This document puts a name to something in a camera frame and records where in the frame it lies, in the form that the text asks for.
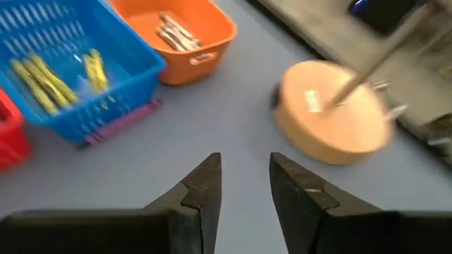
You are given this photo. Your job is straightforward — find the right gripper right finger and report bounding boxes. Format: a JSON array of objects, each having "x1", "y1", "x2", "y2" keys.
[{"x1": 269, "y1": 152, "x2": 452, "y2": 254}]

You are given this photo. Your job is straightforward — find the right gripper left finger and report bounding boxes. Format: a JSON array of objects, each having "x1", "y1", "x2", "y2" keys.
[{"x1": 0, "y1": 152, "x2": 222, "y2": 254}]

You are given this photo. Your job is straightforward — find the purple crayon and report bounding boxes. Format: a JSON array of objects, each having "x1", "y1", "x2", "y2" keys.
[{"x1": 83, "y1": 99, "x2": 162, "y2": 146}]

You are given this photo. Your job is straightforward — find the white shade wooden base lamp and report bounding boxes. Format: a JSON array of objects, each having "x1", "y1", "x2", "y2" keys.
[{"x1": 271, "y1": 0, "x2": 439, "y2": 166}]

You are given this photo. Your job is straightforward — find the red plastic basket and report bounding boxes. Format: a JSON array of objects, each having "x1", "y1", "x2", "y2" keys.
[{"x1": 0, "y1": 87, "x2": 33, "y2": 170}]

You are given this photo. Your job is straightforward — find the blue plastic basket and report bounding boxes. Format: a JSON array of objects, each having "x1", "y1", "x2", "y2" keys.
[{"x1": 0, "y1": 0, "x2": 167, "y2": 145}]

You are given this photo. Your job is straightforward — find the orange plastic bin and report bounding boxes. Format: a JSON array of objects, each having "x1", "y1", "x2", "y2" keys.
[{"x1": 109, "y1": 0, "x2": 238, "y2": 87}]

